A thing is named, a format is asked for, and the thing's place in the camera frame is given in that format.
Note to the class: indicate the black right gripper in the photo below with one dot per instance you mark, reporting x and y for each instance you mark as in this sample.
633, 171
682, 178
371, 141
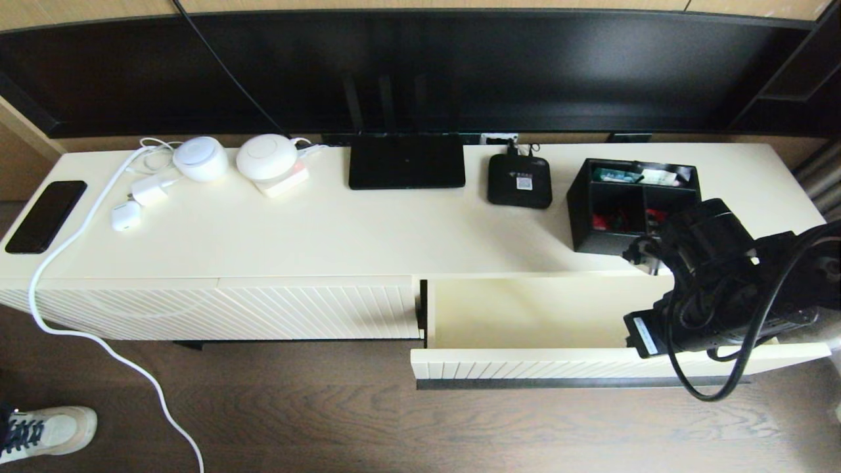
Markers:
650, 335

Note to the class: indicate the cream ribbed drawer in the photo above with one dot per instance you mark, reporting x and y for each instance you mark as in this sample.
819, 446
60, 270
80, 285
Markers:
525, 315

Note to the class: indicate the black compartment organizer box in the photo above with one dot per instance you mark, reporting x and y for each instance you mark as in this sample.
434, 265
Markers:
585, 197

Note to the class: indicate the cream tv cabinet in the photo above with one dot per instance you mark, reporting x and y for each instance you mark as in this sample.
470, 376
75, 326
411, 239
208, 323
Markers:
328, 236

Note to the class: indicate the white packet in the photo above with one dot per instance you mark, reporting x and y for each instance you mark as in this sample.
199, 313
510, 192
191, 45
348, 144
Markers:
658, 177

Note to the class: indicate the green packet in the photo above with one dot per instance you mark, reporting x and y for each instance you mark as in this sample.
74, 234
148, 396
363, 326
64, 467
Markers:
616, 175

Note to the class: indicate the black set-top box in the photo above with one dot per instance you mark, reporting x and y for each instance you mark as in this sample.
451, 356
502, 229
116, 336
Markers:
520, 186

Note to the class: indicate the grey curtain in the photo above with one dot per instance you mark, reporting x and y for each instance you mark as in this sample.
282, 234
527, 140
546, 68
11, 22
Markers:
824, 180

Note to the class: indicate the large black television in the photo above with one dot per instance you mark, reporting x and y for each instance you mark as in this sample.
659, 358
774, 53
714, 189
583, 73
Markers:
525, 66

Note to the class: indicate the black router with antennas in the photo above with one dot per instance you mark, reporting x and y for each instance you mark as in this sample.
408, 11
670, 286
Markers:
405, 163

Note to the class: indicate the cream ribbed cabinet door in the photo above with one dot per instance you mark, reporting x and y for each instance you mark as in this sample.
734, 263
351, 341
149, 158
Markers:
315, 309

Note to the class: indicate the white pink power strip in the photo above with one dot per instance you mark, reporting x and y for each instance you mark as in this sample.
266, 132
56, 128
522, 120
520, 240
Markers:
282, 188

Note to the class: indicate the white round dome device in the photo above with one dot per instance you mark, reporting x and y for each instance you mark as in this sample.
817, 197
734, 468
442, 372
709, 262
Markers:
265, 156
200, 159

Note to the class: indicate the white flat charger adapter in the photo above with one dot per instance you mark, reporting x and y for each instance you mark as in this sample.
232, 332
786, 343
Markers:
149, 191

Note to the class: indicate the small white cube charger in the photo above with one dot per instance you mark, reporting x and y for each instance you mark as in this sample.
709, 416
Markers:
125, 217

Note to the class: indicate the white sneaker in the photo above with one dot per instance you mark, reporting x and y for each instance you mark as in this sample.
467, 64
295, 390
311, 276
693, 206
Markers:
52, 430

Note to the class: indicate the black smartphone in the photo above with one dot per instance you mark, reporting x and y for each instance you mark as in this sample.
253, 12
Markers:
45, 217

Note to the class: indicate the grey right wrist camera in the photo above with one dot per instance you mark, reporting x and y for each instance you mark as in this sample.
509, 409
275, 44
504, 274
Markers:
647, 266

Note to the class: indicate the white wall outlet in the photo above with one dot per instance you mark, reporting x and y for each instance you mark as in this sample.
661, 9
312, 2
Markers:
497, 139

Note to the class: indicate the black wall shelf unit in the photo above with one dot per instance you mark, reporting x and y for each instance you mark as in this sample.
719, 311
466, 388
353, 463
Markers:
815, 72

